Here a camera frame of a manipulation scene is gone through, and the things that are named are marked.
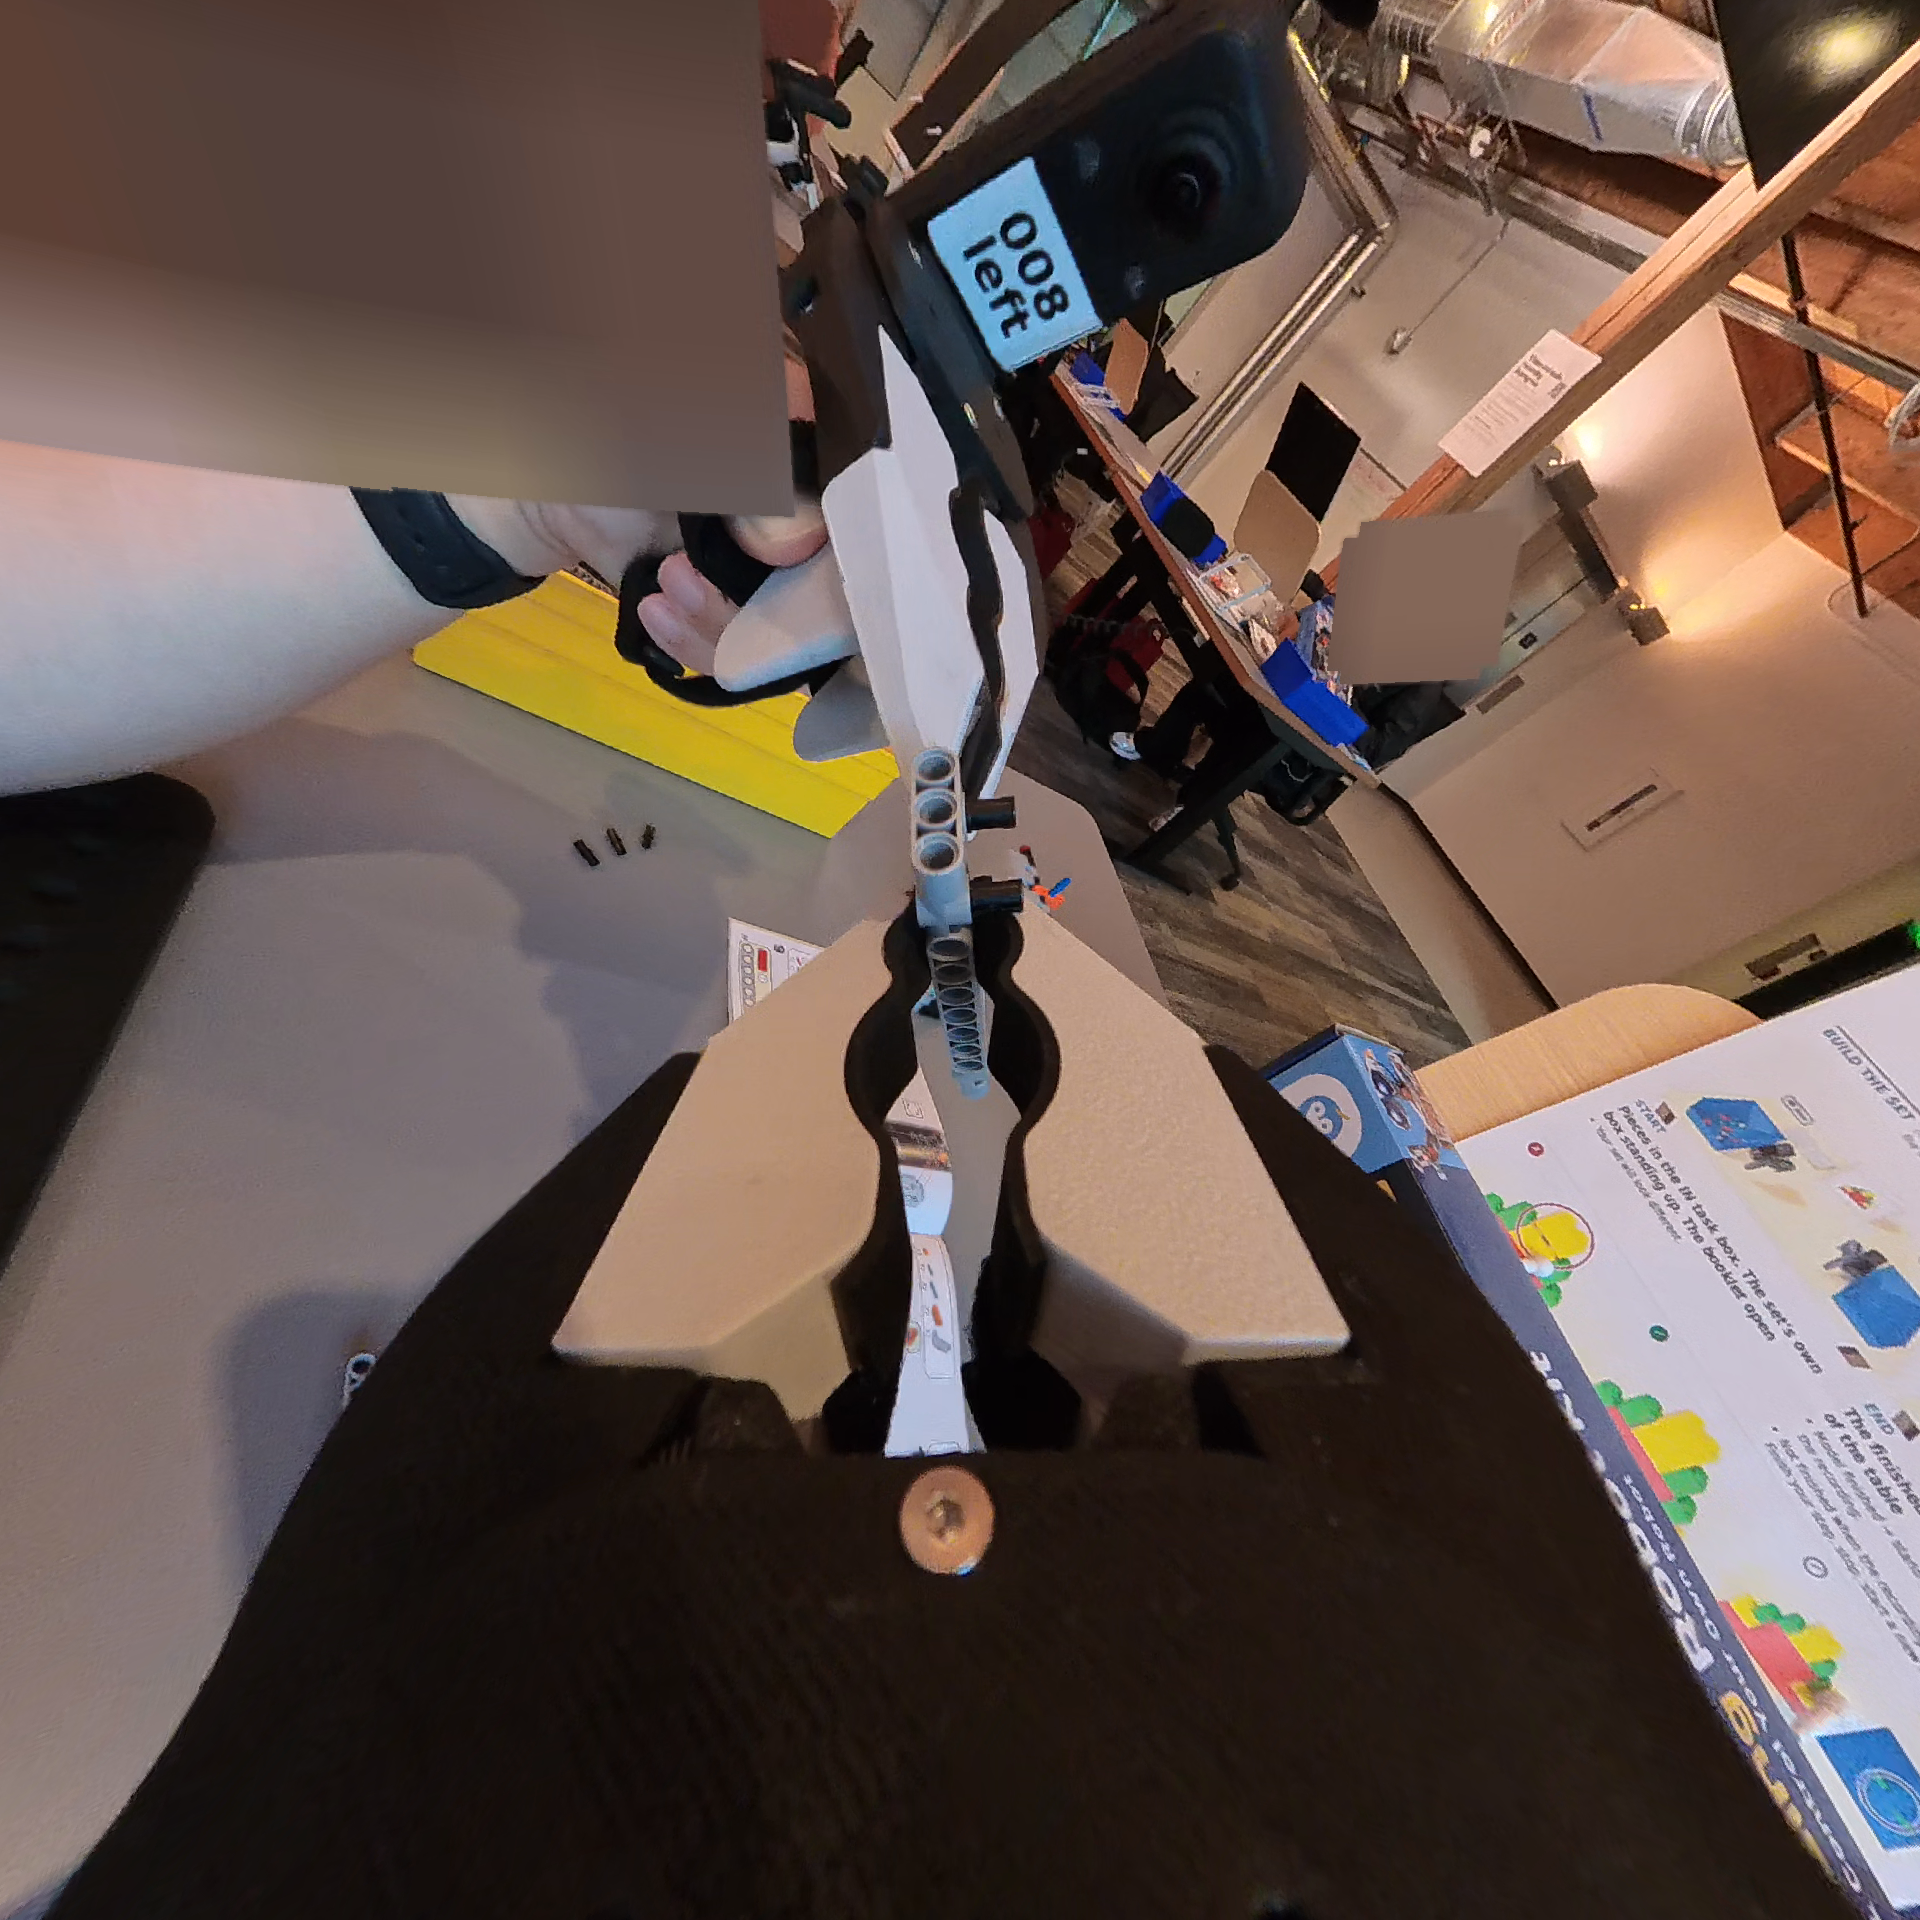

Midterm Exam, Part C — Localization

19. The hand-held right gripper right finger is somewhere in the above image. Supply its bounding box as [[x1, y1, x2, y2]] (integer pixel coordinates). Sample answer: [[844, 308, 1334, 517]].
[[975, 907, 1355, 1398]]

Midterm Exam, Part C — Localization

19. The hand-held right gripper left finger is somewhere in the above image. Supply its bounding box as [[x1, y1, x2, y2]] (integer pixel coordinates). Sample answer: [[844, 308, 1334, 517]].
[[554, 911, 924, 1391]]

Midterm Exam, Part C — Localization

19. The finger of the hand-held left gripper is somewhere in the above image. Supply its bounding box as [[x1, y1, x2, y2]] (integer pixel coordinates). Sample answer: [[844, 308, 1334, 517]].
[[819, 321, 1007, 771], [972, 486, 1051, 800]]

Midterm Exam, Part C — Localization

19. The grey bent toy beam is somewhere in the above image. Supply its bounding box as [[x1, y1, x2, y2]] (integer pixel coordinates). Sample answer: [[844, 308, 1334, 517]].
[[907, 747, 1005, 1105]]

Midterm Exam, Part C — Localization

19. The person's left forearm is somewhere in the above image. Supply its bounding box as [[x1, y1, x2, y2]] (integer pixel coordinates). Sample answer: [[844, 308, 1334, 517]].
[[0, 438, 686, 798]]

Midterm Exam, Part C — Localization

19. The long wooden desk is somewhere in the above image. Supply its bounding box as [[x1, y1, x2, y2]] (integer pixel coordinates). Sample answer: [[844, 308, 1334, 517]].
[[1051, 352, 1382, 887]]

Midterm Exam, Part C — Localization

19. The grey desk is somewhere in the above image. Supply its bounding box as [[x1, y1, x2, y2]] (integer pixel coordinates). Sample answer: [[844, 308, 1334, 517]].
[[0, 646, 1171, 1894]]

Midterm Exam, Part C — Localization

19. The white task instruction board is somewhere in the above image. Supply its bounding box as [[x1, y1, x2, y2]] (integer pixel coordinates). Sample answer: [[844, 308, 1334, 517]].
[[1456, 967, 1920, 1909]]

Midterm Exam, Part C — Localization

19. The person's left hand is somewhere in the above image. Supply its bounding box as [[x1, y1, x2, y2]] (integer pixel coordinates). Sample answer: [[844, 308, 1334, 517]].
[[637, 512, 830, 686]]

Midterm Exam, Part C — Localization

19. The blue plastic bin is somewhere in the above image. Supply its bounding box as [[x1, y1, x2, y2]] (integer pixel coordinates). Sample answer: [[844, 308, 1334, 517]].
[[1139, 472, 1226, 565], [1259, 636, 1370, 747]]

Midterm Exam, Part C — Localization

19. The open building instruction booklet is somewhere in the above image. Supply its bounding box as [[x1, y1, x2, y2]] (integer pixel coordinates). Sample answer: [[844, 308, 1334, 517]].
[[727, 919, 993, 1456]]

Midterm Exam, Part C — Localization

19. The cardboard box with black lid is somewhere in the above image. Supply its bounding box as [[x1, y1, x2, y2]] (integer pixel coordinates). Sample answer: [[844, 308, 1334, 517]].
[[1237, 384, 1365, 603]]

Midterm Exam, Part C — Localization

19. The yellow plastic bin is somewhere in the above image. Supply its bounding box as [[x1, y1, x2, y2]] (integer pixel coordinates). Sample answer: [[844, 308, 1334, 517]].
[[412, 568, 902, 840]]

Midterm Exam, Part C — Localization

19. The dark blue robot kit box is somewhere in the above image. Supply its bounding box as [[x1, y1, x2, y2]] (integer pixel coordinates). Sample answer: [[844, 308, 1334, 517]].
[[1259, 1025, 1920, 1920]]

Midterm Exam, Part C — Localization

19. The light plywood stand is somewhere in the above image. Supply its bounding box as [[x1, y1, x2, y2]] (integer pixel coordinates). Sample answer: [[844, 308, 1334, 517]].
[[1417, 986, 1763, 1143]]

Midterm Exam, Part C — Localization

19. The black wristband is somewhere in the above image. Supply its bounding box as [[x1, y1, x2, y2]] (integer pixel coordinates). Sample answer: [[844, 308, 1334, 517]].
[[350, 486, 551, 609]]

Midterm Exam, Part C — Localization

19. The black glossy panel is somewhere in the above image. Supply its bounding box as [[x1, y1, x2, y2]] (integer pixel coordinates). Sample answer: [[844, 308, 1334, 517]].
[[1710, 0, 1920, 190]]

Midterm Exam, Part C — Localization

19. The black studded mat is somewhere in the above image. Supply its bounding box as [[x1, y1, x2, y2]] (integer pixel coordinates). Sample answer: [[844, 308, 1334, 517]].
[[0, 771, 217, 1248]]

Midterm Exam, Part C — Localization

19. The large silver air duct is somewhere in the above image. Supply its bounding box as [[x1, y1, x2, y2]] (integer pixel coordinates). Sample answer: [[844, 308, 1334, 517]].
[[1372, 0, 1749, 168]]

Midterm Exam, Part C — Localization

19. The paper wall notice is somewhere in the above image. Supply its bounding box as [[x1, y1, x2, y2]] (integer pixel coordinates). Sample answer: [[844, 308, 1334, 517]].
[[1436, 329, 1603, 479]]

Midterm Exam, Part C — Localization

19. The wooden support post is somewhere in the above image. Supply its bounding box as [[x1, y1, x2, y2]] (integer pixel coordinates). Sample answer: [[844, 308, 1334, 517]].
[[1322, 45, 1920, 587]]

